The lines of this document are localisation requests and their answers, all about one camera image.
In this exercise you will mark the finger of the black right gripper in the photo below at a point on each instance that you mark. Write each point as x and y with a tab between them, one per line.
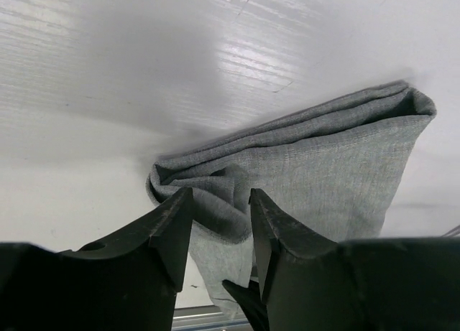
248	298

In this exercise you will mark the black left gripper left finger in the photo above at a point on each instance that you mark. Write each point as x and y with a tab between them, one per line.
127	280

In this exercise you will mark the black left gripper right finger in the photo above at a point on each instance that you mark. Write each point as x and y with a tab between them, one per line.
308	282

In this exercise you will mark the grey cloth napkin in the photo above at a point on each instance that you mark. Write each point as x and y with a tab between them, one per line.
334	167

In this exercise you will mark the aluminium rail frame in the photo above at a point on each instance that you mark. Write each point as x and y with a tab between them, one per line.
207	318

